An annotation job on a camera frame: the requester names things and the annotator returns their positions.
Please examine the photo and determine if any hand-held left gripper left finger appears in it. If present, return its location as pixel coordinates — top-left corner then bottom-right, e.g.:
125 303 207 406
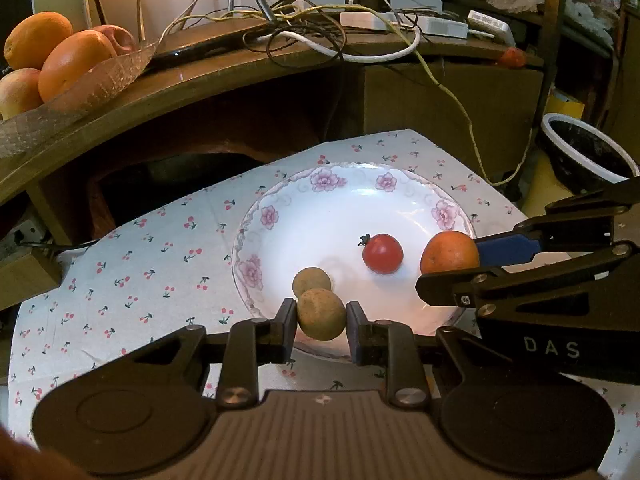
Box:
125 299 299 407

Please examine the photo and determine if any small orange loquat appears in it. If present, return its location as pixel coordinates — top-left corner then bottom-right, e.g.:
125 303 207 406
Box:
420 231 481 275

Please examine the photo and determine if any yellow cable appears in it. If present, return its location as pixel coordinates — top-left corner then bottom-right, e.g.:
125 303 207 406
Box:
165 2 536 187

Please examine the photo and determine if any brown longan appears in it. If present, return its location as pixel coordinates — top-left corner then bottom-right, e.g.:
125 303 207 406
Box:
292 267 332 297
297 288 347 341

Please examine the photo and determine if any wooden block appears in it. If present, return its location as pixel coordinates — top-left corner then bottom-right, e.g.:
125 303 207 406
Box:
0 247 62 312

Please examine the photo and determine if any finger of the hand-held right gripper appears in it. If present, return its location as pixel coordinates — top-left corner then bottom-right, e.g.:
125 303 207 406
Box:
416 241 640 323
474 176 640 267

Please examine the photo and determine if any large orange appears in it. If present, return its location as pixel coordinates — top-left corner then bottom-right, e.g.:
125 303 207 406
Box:
38 30 118 103
4 11 74 71

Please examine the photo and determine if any yellow cardboard box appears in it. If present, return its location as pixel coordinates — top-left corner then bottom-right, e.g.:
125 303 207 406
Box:
549 87 587 122

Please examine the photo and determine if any black tablet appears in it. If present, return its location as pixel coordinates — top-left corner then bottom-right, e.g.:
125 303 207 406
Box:
145 22 281 68

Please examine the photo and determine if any white power strip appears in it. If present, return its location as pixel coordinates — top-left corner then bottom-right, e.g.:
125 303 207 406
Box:
340 10 469 37

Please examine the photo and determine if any glass fruit bowl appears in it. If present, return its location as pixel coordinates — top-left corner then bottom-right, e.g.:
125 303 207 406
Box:
0 37 161 158

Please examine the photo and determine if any black bowl white rim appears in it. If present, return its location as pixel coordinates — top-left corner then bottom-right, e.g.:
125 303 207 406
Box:
536 113 637 197

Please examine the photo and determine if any pale pink apple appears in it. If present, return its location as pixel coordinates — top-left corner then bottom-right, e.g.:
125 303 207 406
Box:
0 68 43 121

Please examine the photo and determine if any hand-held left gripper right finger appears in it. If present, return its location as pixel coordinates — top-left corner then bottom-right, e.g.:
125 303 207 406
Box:
346 301 508 408

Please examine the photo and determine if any white cable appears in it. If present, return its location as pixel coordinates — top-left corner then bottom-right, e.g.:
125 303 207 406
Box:
245 10 422 64

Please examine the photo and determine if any red cherry tomato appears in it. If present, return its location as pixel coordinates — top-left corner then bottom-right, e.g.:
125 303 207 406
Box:
358 233 404 275

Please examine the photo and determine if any cherry print tablecloth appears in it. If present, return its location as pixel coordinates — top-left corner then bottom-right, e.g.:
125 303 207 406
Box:
7 129 640 480

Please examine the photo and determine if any wooden post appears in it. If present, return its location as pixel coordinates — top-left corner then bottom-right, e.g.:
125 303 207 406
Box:
540 0 569 128

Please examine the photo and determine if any white power adapter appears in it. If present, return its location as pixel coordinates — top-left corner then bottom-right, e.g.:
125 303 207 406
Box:
467 10 517 47

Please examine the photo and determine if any red apple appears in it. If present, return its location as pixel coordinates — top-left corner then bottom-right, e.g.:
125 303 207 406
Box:
92 25 138 56

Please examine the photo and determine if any white floral plate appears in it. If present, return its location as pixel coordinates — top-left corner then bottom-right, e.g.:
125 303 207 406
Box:
231 162 478 359

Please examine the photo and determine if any small red fruit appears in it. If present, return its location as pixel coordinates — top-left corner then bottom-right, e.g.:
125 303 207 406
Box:
497 46 527 68

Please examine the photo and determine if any wooden desk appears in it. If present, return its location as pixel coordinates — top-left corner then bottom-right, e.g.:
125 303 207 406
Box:
0 5 546 251

